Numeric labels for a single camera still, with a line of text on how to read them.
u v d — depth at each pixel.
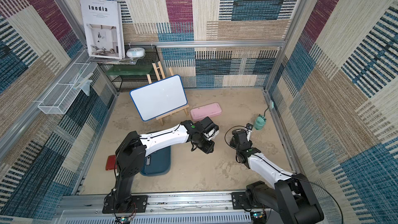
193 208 0.73
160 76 0.88
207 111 1.05
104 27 0.78
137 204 0.73
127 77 1.15
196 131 0.63
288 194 0.41
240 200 0.73
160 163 0.80
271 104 0.80
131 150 0.53
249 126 0.78
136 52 0.87
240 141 0.68
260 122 0.94
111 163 0.88
